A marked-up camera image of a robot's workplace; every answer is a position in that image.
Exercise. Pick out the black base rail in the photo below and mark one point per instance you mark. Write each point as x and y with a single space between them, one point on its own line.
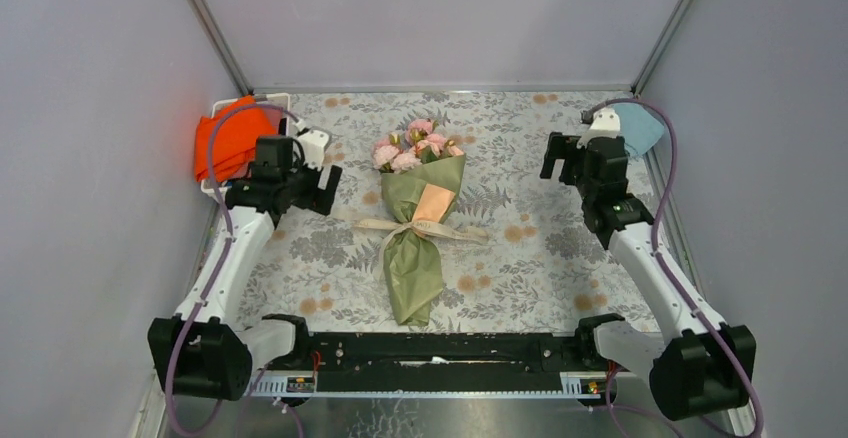
441 365

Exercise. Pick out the peach fake rose stem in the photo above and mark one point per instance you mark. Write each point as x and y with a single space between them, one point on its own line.
390 156

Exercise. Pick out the fake rose stem with bud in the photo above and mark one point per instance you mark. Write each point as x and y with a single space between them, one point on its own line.
437 146

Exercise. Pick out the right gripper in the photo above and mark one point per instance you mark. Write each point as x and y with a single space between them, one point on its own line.
561 147

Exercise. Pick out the pink fake rose stem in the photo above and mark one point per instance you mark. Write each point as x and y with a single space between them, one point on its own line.
419 129

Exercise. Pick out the orange cloth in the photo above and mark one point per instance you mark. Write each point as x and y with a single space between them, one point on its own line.
228 140

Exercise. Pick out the light blue cloth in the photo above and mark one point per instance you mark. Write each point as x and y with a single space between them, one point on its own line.
639 128

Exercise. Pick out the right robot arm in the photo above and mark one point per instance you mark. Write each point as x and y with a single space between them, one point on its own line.
700 364

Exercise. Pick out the floral patterned table mat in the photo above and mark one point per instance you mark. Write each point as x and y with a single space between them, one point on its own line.
541 270

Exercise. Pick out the brown kraft wrapping paper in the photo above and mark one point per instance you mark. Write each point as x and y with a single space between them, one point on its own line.
411 262

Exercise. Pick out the white plastic basket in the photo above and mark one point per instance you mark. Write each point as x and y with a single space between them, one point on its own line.
265 110

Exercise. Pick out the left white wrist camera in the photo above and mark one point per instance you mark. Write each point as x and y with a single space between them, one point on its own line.
314 143

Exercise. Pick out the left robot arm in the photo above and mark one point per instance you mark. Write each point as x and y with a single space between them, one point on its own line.
198 352

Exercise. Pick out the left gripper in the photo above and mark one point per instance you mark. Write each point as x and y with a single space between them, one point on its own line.
319 200

